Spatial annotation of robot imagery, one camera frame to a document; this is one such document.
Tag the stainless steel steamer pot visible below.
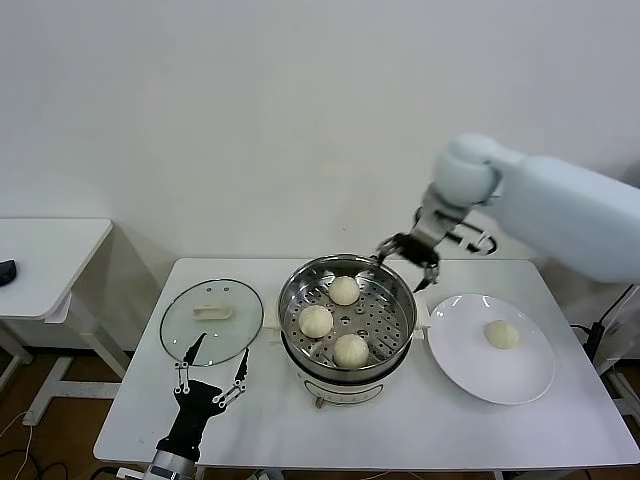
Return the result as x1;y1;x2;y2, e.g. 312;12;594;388
277;253;419;381

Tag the white steamed baozi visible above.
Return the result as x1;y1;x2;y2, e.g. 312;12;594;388
298;304;335;339
332;333;371;368
328;275;360;306
483;319;521;351

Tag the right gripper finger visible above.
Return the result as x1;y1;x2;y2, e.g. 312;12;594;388
413;259;442;295
376;233;402;267

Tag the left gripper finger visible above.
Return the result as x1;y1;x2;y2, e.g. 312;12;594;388
210;348;251;409
172;331;208;395

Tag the round glass pot lid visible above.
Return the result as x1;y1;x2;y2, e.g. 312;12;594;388
159;278;265;368

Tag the thin white cable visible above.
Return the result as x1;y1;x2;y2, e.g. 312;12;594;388
0;410;35;480

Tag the black power cable with adapter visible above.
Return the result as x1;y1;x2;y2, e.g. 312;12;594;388
569;285;635;361

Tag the white side table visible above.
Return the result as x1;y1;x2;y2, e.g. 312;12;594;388
0;217;135;427

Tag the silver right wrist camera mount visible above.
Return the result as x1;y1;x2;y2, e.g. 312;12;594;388
447;222;500;257

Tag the white table frame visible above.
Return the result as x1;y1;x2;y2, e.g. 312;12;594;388
594;319;640;417

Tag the thin black cable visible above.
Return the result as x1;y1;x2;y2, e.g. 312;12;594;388
24;460;69;480

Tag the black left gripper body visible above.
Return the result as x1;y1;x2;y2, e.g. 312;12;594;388
155;377;226;461

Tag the white oval plate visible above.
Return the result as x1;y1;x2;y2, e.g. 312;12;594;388
427;293;556;406

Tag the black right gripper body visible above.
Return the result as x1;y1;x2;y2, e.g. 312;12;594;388
393;231;441;267

